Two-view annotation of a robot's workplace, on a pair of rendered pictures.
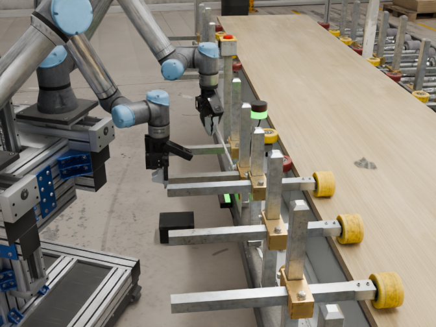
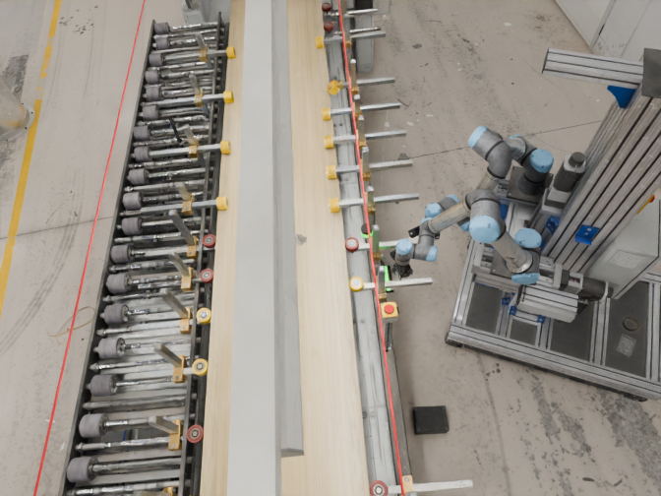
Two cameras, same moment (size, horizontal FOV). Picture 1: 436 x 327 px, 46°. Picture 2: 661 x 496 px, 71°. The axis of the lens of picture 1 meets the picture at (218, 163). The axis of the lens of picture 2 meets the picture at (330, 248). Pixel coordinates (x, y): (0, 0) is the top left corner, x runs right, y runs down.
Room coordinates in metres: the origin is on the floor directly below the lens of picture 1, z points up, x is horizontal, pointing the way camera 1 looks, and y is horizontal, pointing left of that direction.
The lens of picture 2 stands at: (3.00, -0.12, 3.19)
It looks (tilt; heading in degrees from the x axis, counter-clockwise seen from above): 60 degrees down; 190
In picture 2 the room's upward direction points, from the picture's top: 9 degrees counter-clockwise
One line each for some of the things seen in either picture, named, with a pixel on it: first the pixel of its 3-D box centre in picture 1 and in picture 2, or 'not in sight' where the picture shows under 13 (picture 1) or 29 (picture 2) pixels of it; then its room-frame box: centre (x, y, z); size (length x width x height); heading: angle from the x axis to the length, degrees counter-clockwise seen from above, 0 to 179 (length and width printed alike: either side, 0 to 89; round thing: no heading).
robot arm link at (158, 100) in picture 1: (157, 108); (433, 213); (1.60, 0.20, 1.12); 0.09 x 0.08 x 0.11; 126
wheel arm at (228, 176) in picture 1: (228, 177); (386, 245); (1.63, -0.04, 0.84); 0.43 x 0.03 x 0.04; 96
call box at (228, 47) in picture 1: (228, 47); (389, 312); (2.18, -0.04, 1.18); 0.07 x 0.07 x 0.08; 6
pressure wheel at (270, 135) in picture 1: (267, 143); (356, 286); (1.90, -0.20, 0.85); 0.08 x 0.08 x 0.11
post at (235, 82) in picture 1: (235, 133); (381, 288); (1.92, -0.07, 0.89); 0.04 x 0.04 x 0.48; 6
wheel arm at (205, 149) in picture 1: (219, 149); (391, 284); (1.88, -0.01, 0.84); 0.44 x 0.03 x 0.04; 96
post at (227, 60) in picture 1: (227, 102); (387, 332); (2.18, -0.04, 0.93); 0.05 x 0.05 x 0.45; 6
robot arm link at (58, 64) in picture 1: (52, 63); (525, 244); (1.84, 0.61, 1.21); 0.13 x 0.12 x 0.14; 171
